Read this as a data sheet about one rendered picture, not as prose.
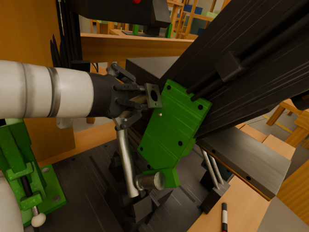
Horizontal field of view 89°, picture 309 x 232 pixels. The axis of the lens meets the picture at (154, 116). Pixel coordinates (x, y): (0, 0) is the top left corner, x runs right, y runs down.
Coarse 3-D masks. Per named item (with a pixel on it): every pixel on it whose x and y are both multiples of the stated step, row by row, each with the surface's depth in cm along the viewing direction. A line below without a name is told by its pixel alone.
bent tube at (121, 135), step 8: (152, 88) 35; (144, 96) 35; (152, 96) 37; (152, 104) 34; (160, 104) 36; (128, 112) 41; (120, 136) 43; (120, 144) 42; (128, 144) 43; (120, 152) 42; (128, 152) 42; (128, 160) 42; (128, 168) 41; (128, 176) 41; (128, 184) 41; (128, 192) 41; (136, 192) 40
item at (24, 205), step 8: (24, 160) 36; (8, 168) 35; (32, 168) 36; (8, 176) 34; (16, 176) 34; (24, 176) 36; (32, 176) 38; (16, 184) 36; (24, 184) 36; (32, 184) 38; (40, 184) 39; (16, 192) 36; (24, 192) 37; (32, 192) 37; (40, 192) 39; (24, 200) 35; (32, 200) 36; (40, 200) 36; (24, 208) 35
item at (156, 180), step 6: (138, 174) 40; (144, 174) 39; (150, 174) 37; (156, 174) 35; (162, 174) 36; (138, 180) 38; (144, 180) 37; (150, 180) 35; (156, 180) 34; (162, 180) 36; (138, 186) 38; (144, 186) 37; (150, 186) 35; (156, 186) 34; (162, 186) 35
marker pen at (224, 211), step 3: (222, 204) 53; (225, 204) 52; (222, 207) 52; (225, 207) 51; (222, 210) 51; (225, 210) 50; (222, 213) 50; (225, 213) 50; (222, 216) 49; (225, 216) 49; (222, 219) 49; (225, 219) 48; (222, 222) 48; (225, 222) 47; (222, 225) 47; (225, 225) 47; (222, 228) 46; (225, 228) 46; (222, 231) 46; (225, 231) 45
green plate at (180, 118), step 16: (160, 96) 37; (176, 96) 34; (192, 96) 31; (176, 112) 34; (192, 112) 31; (160, 128) 37; (176, 128) 34; (192, 128) 32; (144, 144) 41; (160, 144) 37; (176, 144) 34; (192, 144) 39; (160, 160) 38; (176, 160) 35
